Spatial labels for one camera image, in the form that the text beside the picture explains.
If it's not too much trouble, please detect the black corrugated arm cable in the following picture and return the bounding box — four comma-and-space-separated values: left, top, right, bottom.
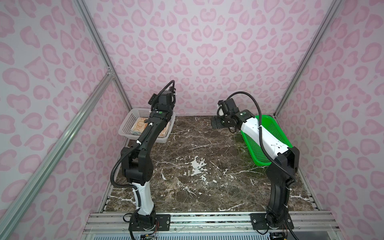
109, 79, 176, 240
216, 91, 301, 240

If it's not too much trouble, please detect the aluminium frame corner post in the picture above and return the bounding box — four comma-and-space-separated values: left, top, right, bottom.
273, 0, 345, 119
74, 0, 132, 111

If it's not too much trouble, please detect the aluminium frame corner post left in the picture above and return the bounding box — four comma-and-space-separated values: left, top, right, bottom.
74, 0, 132, 111

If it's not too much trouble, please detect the aluminium diagonal frame bar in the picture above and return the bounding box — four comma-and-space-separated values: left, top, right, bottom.
1, 73, 115, 240

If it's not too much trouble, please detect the brown pattern towel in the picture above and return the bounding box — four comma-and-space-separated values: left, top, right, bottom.
131, 118, 171, 138

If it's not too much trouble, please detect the aluminium frame corner post right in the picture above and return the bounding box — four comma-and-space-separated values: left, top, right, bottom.
273, 0, 345, 119

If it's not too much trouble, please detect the green plastic basket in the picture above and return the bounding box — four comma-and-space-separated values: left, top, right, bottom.
241, 115, 292, 166

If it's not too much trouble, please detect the white plastic basket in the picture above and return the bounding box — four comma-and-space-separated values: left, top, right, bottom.
118, 108, 176, 144

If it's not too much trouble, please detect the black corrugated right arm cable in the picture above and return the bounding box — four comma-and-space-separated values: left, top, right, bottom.
216, 91, 301, 240

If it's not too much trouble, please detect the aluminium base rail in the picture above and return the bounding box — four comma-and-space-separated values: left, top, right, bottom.
81, 211, 344, 240

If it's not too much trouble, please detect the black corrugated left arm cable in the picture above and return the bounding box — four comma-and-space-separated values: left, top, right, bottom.
109, 79, 176, 240

